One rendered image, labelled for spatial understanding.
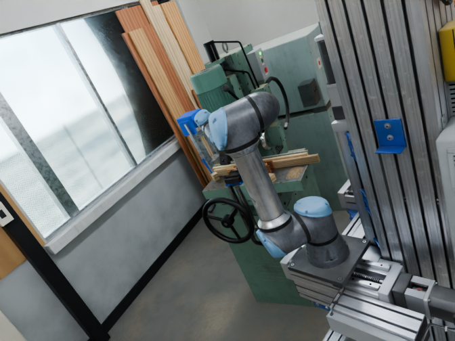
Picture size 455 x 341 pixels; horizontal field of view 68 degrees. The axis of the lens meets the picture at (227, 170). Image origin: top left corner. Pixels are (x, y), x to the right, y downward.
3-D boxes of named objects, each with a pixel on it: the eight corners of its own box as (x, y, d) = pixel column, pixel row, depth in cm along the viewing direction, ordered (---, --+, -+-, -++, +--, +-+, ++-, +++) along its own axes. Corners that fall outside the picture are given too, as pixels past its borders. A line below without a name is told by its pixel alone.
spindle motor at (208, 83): (206, 135, 181) (182, 80, 170) (221, 122, 194) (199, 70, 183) (234, 129, 172) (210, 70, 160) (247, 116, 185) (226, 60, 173)
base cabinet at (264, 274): (254, 301, 228) (214, 218, 201) (280, 243, 271) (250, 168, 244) (320, 308, 203) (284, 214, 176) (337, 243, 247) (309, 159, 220)
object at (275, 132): (269, 147, 197) (261, 128, 193) (272, 141, 202) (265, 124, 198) (284, 144, 192) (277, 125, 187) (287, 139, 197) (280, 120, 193)
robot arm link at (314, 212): (344, 231, 115) (334, 199, 110) (311, 250, 113) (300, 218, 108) (325, 217, 126) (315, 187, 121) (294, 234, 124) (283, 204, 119)
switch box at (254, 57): (254, 82, 192) (245, 55, 186) (261, 76, 200) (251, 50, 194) (264, 79, 189) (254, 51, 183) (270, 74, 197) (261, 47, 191)
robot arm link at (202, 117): (196, 126, 142) (189, 116, 148) (211, 140, 150) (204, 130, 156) (210, 114, 142) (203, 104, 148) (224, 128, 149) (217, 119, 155)
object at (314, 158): (216, 176, 205) (213, 170, 203) (217, 174, 206) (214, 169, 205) (319, 162, 170) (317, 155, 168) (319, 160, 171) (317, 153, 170)
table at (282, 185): (197, 209, 189) (193, 200, 187) (221, 180, 212) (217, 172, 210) (299, 201, 156) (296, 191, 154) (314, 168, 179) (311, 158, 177)
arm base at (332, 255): (356, 243, 122) (350, 222, 118) (336, 273, 114) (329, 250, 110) (319, 236, 133) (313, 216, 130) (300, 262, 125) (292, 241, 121)
